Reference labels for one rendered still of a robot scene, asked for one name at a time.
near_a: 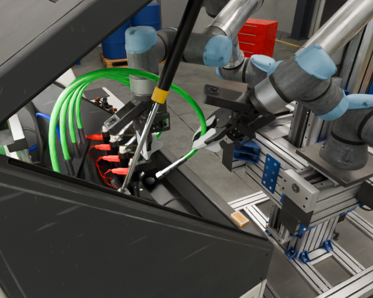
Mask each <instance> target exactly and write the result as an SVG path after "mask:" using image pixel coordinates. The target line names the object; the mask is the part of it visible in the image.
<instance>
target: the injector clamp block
mask: <svg viewBox="0 0 373 298"><path fill-rule="evenodd" d="M101 160H102V161H103V162H104V164H105V165H106V167H107V168H108V169H110V167H109V165H108V164H107V163H106V161H105V160H103V159H101ZM99 161H100V160H99ZM95 168H96V171H97V176H98V179H99V180H100V182H101V184H102V185H103V186H104V187H107V188H110V189H112V187H111V186H110V185H108V184H106V183H105V182H104V179H103V177H102V176H101V175H100V173H99V170H98V168H97V166H95ZM110 172H111V174H112V175H113V177H114V178H115V179H116V181H117V183H118V184H119V185H120V187H122V186H123V185H122V184H121V183H120V181H119V180H118V179H117V174H114V173H112V171H110ZM130 186H131V195H132V196H134V191H133V184H132V183H131V180H130ZM139 188H140V189H139V191H140V198H142V199H145V200H149V201H151V202H155V203H157V201H156V200H155V199H154V197H153V196H152V195H151V194H150V192H149V191H148V190H147V189H146V188H145V186H144V185H143V183H142V182H140V183H139Z"/></svg>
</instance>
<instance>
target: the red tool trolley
mask: <svg viewBox="0 0 373 298"><path fill-rule="evenodd" d="M277 27H278V21H270V20H259V19H253V18H248V20H247V21H246V22H245V24H244V25H243V27H242V28H241V29H240V31H239V32H238V33H237V36H238V40H239V48H240V49H241V51H242V52H243V54H244V57H248V58H250V57H251V56H252V55H255V54H257V55H264V56H268V57H270V58H272V57H273V52H274V45H275V39H276V32H277Z"/></svg>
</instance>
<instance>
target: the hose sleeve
mask: <svg viewBox="0 0 373 298"><path fill-rule="evenodd" d="M186 161H187V159H186V158H185V155H183V156H182V157H180V158H178V159H177V160H176V161H174V162H173V163H171V164H170V165H168V166H167V167H165V168H164V169H163V170H161V171H160V172H161V174H162V175H163V176H166V175H167V174H169V173H170V172H171V171H173V170H174V169H176V168H177V167H179V166H180V165H182V164H183V163H184V162H186Z"/></svg>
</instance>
